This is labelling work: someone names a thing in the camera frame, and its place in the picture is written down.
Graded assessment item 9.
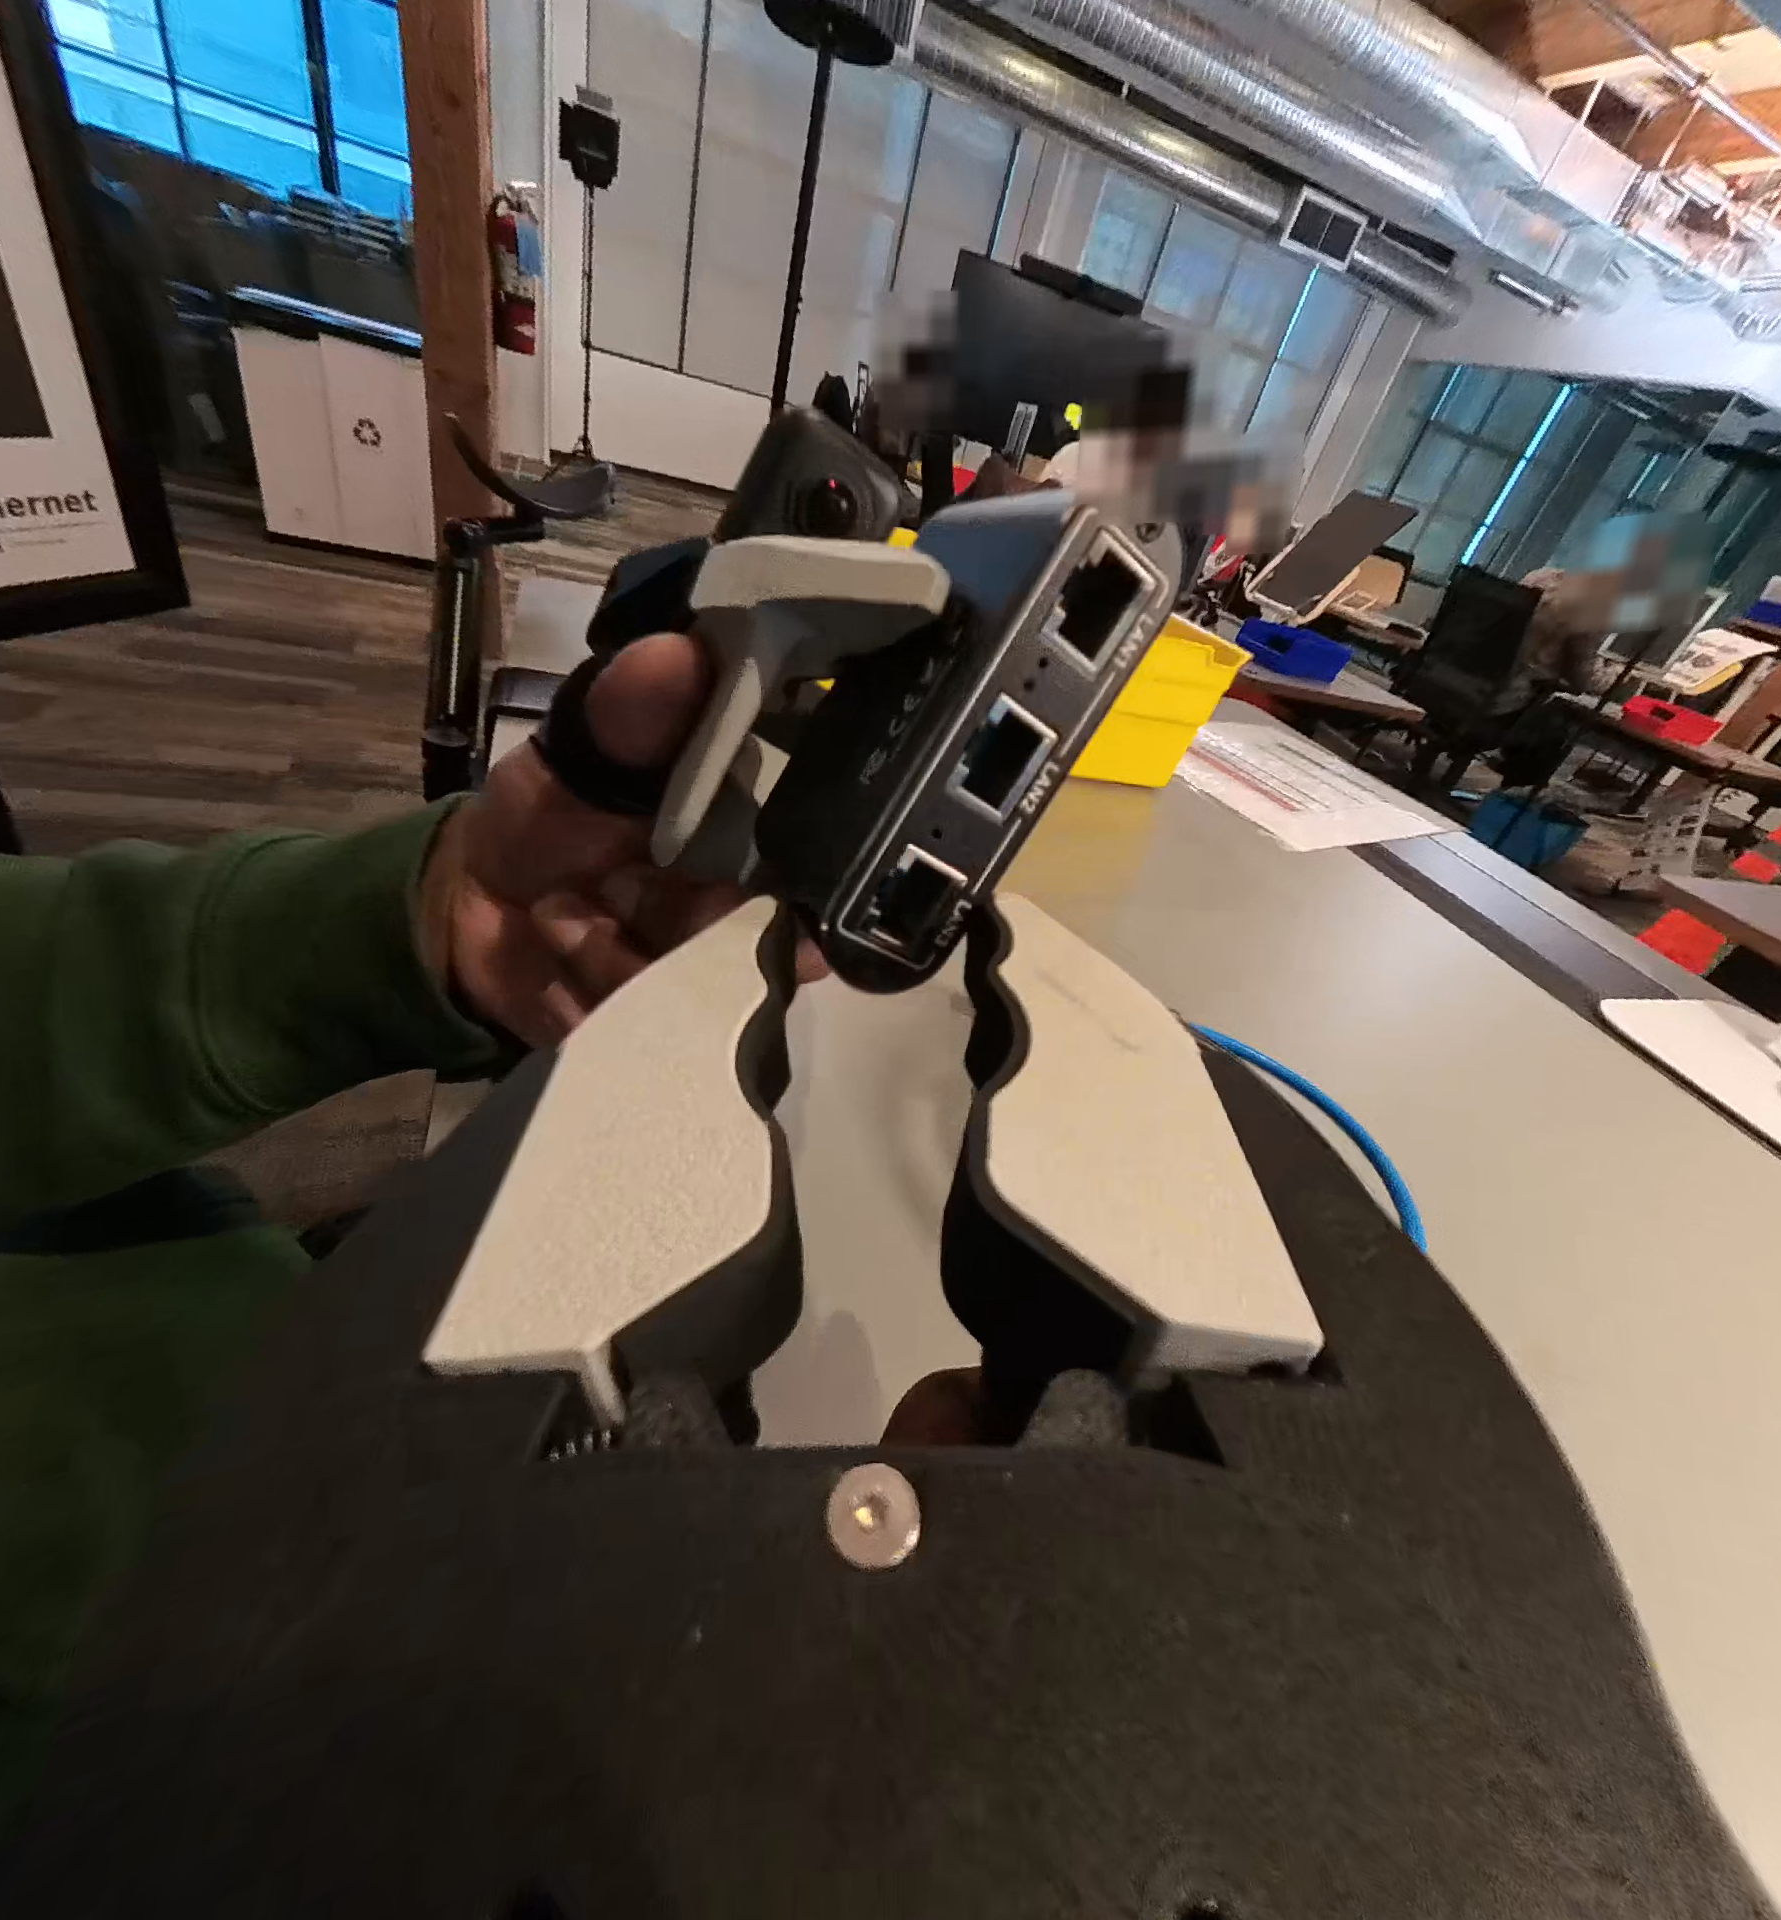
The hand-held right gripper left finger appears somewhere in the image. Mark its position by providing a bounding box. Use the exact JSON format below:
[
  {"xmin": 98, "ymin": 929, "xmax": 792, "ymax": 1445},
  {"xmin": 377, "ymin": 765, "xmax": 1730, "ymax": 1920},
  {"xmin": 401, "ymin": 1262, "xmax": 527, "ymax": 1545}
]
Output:
[{"xmin": 419, "ymin": 896, "xmax": 804, "ymax": 1423}]

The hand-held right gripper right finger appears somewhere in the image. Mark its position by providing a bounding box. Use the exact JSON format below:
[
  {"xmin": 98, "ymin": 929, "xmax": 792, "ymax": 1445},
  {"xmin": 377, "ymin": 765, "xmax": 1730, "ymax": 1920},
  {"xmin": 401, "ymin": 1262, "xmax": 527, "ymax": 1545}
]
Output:
[{"xmin": 939, "ymin": 891, "xmax": 1329, "ymax": 1378}]

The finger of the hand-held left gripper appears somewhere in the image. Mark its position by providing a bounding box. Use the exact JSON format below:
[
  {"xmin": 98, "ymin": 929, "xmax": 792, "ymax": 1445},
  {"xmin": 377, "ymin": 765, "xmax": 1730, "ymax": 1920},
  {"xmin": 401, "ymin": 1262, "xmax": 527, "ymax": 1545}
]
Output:
[{"xmin": 645, "ymin": 537, "xmax": 958, "ymax": 889}]

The blue ethernet cable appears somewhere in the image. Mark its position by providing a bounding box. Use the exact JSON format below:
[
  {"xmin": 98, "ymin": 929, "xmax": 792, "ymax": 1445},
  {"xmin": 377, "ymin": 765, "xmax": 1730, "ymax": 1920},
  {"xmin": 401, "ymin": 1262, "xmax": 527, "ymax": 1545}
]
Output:
[{"xmin": 1188, "ymin": 1020, "xmax": 1431, "ymax": 1253}]

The black network splitter box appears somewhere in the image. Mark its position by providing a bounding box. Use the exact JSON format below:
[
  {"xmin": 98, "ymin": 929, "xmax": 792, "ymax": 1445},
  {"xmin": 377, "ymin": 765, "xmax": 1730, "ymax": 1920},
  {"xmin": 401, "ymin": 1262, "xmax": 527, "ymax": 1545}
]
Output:
[{"xmin": 754, "ymin": 486, "xmax": 1188, "ymax": 995}]

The yellow plastic bin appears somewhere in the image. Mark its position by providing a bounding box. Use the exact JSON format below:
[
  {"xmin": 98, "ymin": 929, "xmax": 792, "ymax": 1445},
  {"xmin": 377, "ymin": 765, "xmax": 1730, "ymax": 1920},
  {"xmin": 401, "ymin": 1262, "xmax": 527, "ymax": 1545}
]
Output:
[{"xmin": 1067, "ymin": 611, "xmax": 1255, "ymax": 792}]

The person's left forearm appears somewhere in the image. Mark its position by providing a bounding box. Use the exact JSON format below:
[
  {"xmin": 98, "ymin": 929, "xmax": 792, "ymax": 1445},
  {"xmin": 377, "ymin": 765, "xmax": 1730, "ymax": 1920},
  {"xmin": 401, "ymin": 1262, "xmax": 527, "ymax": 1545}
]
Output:
[{"xmin": 0, "ymin": 795, "xmax": 531, "ymax": 1247}]

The person's left hand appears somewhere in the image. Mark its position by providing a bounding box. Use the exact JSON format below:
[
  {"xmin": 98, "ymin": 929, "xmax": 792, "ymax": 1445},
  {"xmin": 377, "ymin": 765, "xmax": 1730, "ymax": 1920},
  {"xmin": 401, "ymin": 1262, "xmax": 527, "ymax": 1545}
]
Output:
[{"xmin": 422, "ymin": 629, "xmax": 834, "ymax": 1051}]

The black television screen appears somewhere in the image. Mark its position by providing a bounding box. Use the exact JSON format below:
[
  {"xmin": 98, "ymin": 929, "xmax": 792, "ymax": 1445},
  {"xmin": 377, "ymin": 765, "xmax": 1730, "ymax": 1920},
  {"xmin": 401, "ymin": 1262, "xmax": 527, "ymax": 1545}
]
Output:
[{"xmin": 950, "ymin": 245, "xmax": 1194, "ymax": 450}]

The red fire extinguisher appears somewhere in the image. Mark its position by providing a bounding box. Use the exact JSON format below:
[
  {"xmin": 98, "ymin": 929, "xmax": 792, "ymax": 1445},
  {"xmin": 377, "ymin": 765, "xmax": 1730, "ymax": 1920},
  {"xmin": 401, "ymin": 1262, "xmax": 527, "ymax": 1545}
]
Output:
[{"xmin": 488, "ymin": 183, "xmax": 547, "ymax": 358}]

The black sensor box on stand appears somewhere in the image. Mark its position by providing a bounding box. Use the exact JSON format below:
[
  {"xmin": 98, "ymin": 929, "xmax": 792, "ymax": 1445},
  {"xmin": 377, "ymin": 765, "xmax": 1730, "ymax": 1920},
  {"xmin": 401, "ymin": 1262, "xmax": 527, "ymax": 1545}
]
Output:
[{"xmin": 537, "ymin": 86, "xmax": 625, "ymax": 519}]

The printed paper sheet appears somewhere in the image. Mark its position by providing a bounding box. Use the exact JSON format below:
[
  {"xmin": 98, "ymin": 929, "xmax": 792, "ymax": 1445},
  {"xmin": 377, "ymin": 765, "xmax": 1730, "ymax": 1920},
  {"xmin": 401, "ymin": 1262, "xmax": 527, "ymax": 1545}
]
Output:
[{"xmin": 1171, "ymin": 724, "xmax": 1450, "ymax": 858}]

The white recycling cabinet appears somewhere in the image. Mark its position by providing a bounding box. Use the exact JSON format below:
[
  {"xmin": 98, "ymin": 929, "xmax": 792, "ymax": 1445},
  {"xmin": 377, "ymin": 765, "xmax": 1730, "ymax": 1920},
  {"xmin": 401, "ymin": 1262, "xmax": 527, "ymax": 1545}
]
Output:
[{"xmin": 228, "ymin": 287, "xmax": 441, "ymax": 564}]

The small blue plastic bin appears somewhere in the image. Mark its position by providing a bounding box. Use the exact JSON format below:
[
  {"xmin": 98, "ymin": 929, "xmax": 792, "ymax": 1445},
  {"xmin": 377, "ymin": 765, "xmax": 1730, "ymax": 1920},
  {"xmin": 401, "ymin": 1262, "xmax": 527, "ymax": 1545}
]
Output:
[{"xmin": 1231, "ymin": 614, "xmax": 1356, "ymax": 687}]

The tilted dark display panel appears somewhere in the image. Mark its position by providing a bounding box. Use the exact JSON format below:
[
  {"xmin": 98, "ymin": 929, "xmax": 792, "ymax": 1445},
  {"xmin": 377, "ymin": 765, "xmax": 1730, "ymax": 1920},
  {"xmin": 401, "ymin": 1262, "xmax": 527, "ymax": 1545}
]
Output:
[{"xmin": 1248, "ymin": 492, "xmax": 1419, "ymax": 619}]

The teal bag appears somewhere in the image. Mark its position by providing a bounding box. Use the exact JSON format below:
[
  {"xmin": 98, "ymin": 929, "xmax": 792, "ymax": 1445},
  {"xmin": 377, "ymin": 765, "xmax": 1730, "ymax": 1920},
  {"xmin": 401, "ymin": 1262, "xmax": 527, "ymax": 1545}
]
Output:
[{"xmin": 1467, "ymin": 788, "xmax": 1592, "ymax": 876}]

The white board stand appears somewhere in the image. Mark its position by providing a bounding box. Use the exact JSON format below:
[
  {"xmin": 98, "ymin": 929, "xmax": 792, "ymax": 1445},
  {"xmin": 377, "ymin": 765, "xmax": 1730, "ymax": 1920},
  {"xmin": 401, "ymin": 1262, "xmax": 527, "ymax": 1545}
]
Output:
[{"xmin": 1597, "ymin": 966, "xmax": 1781, "ymax": 1201}]

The black office chair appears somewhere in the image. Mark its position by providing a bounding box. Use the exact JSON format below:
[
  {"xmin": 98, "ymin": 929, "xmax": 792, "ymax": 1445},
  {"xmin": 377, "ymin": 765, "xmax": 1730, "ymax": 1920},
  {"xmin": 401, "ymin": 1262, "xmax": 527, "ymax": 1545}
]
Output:
[{"xmin": 1407, "ymin": 566, "xmax": 1549, "ymax": 781}]

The wooden support post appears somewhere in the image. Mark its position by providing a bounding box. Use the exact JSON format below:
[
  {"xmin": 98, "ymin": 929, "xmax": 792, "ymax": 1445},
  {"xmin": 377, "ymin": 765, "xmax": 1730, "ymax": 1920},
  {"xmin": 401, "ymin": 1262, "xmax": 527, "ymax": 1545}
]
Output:
[{"xmin": 398, "ymin": 0, "xmax": 515, "ymax": 527}]

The silver air duct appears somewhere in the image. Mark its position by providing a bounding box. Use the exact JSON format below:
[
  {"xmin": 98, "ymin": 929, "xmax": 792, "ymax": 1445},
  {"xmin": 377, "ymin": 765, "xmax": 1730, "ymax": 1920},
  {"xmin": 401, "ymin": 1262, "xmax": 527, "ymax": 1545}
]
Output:
[{"xmin": 904, "ymin": 0, "xmax": 1477, "ymax": 324}]

